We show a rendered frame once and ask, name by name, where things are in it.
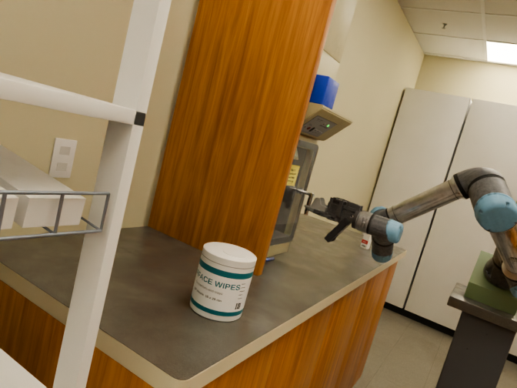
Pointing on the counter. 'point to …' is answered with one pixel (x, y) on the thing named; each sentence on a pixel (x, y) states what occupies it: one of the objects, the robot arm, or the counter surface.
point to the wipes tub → (222, 281)
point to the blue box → (324, 91)
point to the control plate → (318, 125)
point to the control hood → (326, 118)
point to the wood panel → (238, 121)
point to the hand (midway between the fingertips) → (308, 208)
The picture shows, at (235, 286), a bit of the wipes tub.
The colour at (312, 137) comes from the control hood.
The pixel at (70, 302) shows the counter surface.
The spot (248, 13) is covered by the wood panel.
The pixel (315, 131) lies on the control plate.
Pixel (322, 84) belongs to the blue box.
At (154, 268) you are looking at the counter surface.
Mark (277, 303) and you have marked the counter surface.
